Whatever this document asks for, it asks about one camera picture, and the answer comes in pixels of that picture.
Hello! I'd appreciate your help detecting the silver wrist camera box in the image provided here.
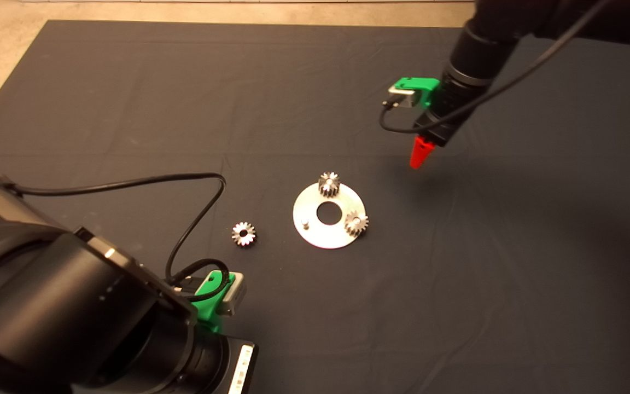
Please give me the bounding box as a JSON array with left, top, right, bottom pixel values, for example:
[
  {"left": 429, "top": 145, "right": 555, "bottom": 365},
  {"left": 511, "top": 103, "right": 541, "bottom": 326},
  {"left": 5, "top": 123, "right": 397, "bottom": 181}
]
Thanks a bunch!
[
  {"left": 387, "top": 85, "right": 417, "bottom": 109},
  {"left": 218, "top": 271, "right": 248, "bottom": 317}
]

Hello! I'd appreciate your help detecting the black right camera cable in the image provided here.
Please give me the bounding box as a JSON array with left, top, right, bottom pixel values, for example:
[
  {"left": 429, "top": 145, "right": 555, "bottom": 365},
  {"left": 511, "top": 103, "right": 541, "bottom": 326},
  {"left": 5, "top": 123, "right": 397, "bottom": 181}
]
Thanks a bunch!
[{"left": 378, "top": 0, "right": 630, "bottom": 173}]

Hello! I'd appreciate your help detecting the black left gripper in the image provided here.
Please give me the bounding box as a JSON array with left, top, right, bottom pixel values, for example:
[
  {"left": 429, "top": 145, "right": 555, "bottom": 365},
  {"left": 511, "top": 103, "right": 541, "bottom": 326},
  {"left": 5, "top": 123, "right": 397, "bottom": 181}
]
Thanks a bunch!
[{"left": 181, "top": 328, "right": 259, "bottom": 394}]

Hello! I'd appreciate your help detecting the dark grey table cloth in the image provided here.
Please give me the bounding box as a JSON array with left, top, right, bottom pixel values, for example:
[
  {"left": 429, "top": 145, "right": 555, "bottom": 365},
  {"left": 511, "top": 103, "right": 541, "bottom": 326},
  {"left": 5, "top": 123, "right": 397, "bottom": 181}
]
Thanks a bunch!
[{"left": 0, "top": 21, "right": 630, "bottom": 394}]

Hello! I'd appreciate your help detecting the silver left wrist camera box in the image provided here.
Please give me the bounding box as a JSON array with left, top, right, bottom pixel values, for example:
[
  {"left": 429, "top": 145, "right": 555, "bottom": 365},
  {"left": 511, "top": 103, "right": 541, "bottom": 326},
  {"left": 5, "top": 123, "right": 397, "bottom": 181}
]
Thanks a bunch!
[{"left": 218, "top": 271, "right": 248, "bottom": 317}]

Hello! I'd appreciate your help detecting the round metal carrier plate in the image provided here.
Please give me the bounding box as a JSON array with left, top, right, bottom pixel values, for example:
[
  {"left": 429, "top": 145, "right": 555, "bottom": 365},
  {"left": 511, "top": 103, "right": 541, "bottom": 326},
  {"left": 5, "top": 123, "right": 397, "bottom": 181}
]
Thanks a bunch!
[{"left": 293, "top": 182, "right": 367, "bottom": 250}]

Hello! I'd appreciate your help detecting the green left camera mount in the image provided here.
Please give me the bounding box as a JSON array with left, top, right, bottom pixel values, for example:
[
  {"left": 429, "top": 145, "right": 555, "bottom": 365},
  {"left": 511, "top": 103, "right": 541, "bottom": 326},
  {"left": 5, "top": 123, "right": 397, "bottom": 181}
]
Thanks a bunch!
[{"left": 192, "top": 270, "right": 236, "bottom": 334}]

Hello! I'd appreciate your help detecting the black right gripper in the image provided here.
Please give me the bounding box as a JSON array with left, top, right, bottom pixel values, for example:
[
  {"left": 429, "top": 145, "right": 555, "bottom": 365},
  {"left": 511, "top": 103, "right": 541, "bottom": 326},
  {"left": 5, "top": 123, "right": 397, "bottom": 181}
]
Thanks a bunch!
[{"left": 409, "top": 73, "right": 488, "bottom": 170}]

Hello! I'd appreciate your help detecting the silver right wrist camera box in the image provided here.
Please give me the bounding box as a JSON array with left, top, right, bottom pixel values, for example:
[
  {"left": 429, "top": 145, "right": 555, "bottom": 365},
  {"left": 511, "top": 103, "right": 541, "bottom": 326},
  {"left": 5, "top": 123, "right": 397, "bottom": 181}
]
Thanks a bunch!
[{"left": 387, "top": 85, "right": 417, "bottom": 109}]

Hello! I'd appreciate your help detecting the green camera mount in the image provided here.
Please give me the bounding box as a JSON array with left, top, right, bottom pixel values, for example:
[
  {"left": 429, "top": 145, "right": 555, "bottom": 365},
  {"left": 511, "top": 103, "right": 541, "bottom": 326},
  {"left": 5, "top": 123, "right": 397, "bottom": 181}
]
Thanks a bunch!
[
  {"left": 192, "top": 270, "right": 236, "bottom": 334},
  {"left": 393, "top": 77, "right": 441, "bottom": 109}
]

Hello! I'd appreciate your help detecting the green right camera mount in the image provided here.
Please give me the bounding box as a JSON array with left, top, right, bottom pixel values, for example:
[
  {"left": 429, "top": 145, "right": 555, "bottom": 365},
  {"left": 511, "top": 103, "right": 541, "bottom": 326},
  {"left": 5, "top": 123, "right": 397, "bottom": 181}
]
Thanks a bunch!
[{"left": 393, "top": 77, "right": 441, "bottom": 109}]

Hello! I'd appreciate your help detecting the small steel bevel gear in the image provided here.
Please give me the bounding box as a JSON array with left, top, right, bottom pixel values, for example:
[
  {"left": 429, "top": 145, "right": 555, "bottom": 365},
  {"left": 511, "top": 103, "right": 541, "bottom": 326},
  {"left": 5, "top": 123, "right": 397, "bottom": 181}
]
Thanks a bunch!
[
  {"left": 344, "top": 212, "right": 370, "bottom": 237},
  {"left": 232, "top": 222, "right": 257, "bottom": 247},
  {"left": 318, "top": 172, "right": 341, "bottom": 198}
]

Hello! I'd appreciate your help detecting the black left camera cable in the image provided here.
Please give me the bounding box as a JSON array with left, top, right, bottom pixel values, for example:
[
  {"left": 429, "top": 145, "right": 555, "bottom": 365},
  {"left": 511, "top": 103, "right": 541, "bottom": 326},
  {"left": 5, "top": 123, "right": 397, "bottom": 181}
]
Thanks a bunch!
[{"left": 0, "top": 173, "right": 231, "bottom": 303}]

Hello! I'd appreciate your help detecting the black camera cable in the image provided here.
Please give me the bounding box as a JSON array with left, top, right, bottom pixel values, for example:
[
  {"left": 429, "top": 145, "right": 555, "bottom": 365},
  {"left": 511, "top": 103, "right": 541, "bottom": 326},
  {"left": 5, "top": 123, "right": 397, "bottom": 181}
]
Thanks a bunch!
[
  {"left": 378, "top": 0, "right": 630, "bottom": 173},
  {"left": 0, "top": 173, "right": 231, "bottom": 303}
]

